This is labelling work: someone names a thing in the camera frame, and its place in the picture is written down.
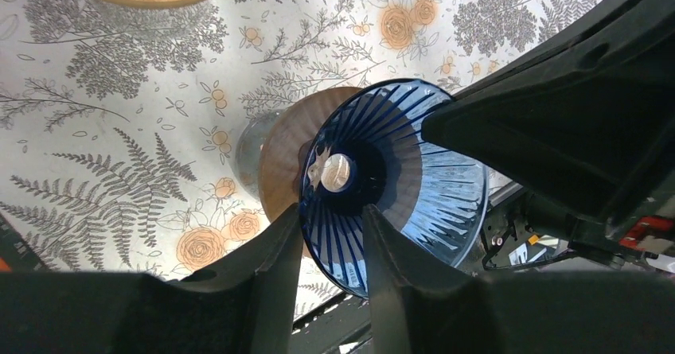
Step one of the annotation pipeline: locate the orange coffee filter box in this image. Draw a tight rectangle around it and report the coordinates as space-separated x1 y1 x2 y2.
0 258 12 272

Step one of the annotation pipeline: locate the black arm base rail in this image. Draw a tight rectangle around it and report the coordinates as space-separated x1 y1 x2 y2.
288 292 372 353

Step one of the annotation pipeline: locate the blue ribbed glass dripper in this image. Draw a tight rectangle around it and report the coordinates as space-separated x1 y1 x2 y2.
298 79 489 298

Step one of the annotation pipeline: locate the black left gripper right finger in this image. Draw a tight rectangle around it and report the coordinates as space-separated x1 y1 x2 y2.
363 205 674 353

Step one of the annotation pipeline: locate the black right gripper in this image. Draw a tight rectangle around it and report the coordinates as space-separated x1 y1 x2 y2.
422 0 674 270

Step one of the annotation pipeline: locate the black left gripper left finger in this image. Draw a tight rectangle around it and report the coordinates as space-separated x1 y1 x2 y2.
1 206 303 353

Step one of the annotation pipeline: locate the dark wooden dripper ring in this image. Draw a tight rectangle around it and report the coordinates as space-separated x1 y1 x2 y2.
257 86 365 224

